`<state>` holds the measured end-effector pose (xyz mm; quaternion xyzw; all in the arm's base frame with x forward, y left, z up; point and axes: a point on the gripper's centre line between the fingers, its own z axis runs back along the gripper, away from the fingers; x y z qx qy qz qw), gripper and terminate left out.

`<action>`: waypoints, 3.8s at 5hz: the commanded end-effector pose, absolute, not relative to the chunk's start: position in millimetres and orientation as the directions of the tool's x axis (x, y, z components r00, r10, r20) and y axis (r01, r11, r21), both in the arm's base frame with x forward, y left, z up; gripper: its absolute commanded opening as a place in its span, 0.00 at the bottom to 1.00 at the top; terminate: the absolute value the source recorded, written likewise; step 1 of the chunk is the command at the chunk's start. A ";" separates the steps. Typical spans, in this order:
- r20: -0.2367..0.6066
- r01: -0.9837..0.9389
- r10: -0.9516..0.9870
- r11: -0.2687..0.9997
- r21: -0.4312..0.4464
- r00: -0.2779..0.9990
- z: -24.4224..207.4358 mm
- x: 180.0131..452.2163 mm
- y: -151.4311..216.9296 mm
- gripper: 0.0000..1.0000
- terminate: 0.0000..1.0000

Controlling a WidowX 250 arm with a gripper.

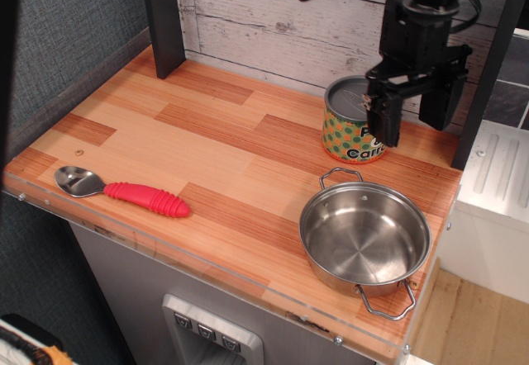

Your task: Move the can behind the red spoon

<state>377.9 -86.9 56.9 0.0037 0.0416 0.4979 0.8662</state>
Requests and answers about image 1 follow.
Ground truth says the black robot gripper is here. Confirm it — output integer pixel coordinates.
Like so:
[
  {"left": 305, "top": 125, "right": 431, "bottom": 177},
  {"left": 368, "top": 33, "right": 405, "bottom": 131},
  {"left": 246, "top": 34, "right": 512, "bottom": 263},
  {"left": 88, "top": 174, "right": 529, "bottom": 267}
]
[{"left": 363, "top": 0, "right": 474, "bottom": 147}]

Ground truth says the peas and carrots toy can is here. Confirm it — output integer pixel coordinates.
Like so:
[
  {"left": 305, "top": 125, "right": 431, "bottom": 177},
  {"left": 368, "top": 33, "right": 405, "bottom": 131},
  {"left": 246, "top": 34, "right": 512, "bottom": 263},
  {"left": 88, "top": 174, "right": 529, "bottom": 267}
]
[{"left": 322, "top": 76, "right": 386, "bottom": 164}]

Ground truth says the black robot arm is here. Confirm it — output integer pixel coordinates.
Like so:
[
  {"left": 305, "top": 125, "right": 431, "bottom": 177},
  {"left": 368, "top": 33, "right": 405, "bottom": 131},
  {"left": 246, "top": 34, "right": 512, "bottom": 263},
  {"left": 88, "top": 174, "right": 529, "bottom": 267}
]
[{"left": 364, "top": 0, "right": 481, "bottom": 147}]

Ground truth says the small stainless steel pot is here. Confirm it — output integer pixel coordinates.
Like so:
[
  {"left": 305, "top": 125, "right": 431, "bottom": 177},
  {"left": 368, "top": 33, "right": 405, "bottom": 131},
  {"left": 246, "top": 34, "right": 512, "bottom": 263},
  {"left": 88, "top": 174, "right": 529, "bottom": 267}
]
[{"left": 298, "top": 168, "right": 432, "bottom": 321}]

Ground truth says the white toy sink unit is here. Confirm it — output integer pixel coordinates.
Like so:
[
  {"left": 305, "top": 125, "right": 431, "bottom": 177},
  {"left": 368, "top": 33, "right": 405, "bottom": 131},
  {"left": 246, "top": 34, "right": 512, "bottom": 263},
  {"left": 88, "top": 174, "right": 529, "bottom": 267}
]
[{"left": 436, "top": 121, "right": 528, "bottom": 302}]

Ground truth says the grey toy dispenser panel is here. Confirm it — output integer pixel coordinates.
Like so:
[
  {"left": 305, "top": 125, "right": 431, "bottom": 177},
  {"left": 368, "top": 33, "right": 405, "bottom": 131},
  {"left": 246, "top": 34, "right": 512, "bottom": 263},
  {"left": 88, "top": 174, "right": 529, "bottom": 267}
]
[{"left": 162, "top": 294, "right": 265, "bottom": 364}]

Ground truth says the grey toy fridge cabinet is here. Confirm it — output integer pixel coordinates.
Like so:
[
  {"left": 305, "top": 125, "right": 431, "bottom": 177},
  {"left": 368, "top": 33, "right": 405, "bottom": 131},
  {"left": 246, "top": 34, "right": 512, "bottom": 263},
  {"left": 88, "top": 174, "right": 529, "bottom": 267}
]
[{"left": 68, "top": 220, "right": 373, "bottom": 365}]

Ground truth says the clear acrylic edge guard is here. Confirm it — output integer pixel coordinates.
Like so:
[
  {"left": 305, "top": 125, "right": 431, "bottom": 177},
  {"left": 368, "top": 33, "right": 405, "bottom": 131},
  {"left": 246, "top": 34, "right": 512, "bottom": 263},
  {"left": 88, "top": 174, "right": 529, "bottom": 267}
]
[{"left": 3, "top": 170, "right": 409, "bottom": 364}]

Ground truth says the orange cloth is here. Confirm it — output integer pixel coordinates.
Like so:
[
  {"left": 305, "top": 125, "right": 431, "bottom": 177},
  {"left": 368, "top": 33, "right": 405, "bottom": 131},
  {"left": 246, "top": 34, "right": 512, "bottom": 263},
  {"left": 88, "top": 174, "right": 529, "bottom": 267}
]
[{"left": 31, "top": 346, "right": 74, "bottom": 365}]

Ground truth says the dark grey right post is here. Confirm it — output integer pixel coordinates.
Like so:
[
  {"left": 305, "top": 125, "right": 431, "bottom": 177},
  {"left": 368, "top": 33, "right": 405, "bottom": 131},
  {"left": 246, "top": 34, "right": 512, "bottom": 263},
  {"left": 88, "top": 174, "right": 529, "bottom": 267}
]
[{"left": 450, "top": 0, "right": 525, "bottom": 170}]

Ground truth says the dark grey post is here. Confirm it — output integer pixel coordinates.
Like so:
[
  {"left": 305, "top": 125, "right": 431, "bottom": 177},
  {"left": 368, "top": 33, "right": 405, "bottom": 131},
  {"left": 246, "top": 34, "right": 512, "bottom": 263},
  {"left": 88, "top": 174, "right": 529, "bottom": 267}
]
[
  {"left": 450, "top": 0, "right": 525, "bottom": 170},
  {"left": 145, "top": 0, "right": 186, "bottom": 79}
]

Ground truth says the dark grey left post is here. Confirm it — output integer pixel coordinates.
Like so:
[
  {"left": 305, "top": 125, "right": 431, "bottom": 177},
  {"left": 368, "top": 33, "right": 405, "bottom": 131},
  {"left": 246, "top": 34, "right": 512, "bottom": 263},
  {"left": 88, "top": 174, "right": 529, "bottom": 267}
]
[{"left": 145, "top": 0, "right": 186, "bottom": 79}]

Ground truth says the red handled metal spoon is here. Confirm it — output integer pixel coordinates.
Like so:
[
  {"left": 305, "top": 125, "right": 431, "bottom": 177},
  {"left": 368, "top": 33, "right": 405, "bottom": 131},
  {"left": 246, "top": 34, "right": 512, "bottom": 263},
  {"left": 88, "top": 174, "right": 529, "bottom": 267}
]
[{"left": 54, "top": 166, "right": 191, "bottom": 217}]

